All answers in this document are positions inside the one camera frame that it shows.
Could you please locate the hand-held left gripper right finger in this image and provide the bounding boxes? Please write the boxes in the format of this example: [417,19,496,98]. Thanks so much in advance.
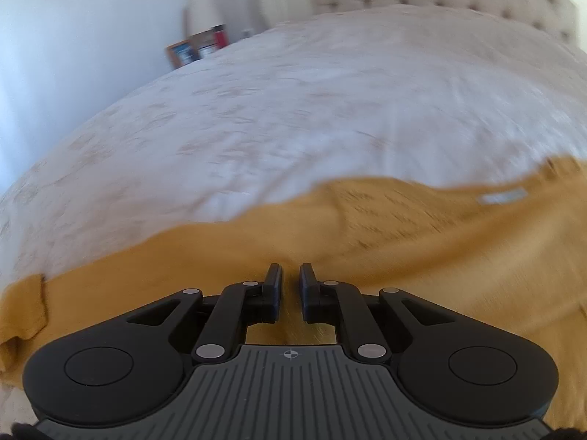
[299,262,460,364]

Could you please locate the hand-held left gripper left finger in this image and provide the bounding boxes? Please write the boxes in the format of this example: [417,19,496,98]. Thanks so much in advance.
[125,263,283,364]

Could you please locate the mustard yellow knit garment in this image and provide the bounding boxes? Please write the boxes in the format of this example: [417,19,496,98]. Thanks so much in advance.
[0,155,587,428]

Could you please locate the white embroidered bedspread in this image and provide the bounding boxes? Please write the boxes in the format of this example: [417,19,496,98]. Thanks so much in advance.
[0,4,587,425]

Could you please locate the white bedside lamp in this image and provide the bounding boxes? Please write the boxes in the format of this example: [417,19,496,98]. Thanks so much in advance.
[185,0,224,38]

